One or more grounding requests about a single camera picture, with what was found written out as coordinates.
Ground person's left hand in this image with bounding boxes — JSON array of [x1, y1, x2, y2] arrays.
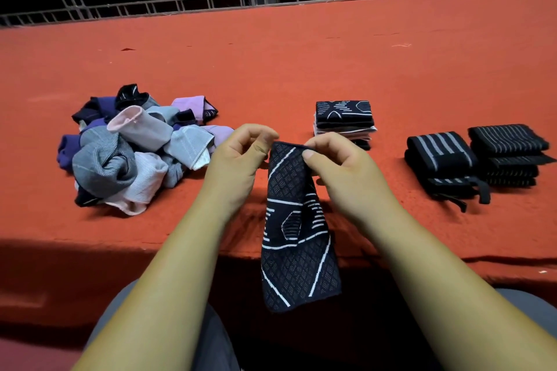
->
[[204, 124, 280, 222]]

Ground person's right hand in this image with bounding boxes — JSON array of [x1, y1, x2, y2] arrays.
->
[[302, 132, 395, 230]]

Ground black white-patterned knit sleeve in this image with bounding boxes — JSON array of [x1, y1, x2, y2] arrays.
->
[[260, 141, 343, 314]]

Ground person's left forearm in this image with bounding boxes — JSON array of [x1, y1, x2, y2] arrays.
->
[[72, 203, 238, 371]]

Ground person's right forearm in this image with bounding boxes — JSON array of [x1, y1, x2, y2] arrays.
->
[[363, 205, 557, 371]]

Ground stack of folded knit sleeves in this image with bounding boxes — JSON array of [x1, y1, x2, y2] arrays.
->
[[313, 99, 377, 151]]

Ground red felt table cloth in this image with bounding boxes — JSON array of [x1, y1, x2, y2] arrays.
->
[[0, 0, 557, 343]]

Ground stack of grey-striped black wraps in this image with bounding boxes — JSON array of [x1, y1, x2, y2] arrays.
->
[[404, 131, 492, 213]]

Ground pile of mixed knit sleeves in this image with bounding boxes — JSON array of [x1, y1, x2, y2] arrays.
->
[[57, 83, 236, 216]]

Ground stack of thin-striped black wraps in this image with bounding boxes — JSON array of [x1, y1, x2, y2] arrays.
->
[[467, 124, 557, 188]]

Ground grey trousers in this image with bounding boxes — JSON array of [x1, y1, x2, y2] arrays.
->
[[82, 279, 557, 371]]

